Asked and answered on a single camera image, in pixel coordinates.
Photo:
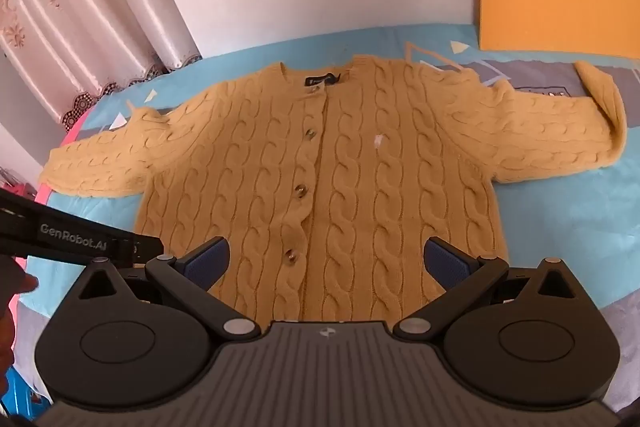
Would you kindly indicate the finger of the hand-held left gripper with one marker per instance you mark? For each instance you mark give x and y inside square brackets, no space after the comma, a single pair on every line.
[145,248]

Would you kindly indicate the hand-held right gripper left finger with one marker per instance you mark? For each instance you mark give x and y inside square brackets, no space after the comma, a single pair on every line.
[210,263]

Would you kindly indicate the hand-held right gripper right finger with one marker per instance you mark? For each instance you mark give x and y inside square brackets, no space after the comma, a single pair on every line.
[446,264]

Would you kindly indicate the person's left hand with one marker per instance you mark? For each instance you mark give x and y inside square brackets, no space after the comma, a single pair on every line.
[15,307]

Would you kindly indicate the blue patterned bed sheet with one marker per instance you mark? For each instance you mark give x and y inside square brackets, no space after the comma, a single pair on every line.
[550,232]

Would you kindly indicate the pink embroidered curtain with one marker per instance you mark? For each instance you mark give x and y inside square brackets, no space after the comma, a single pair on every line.
[75,7]

